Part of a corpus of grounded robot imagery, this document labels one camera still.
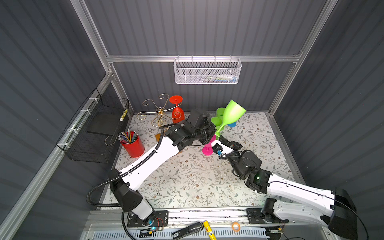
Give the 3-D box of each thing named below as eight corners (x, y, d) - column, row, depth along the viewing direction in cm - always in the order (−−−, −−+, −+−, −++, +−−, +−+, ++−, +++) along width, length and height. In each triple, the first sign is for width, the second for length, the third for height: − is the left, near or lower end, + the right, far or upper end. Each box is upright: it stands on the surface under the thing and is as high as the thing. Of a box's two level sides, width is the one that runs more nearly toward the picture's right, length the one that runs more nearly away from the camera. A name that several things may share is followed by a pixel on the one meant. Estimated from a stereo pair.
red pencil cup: (124, 152, 100) (114, 139, 88) (134, 141, 106) (126, 127, 93) (139, 159, 97) (130, 146, 84) (148, 148, 102) (141, 134, 90)
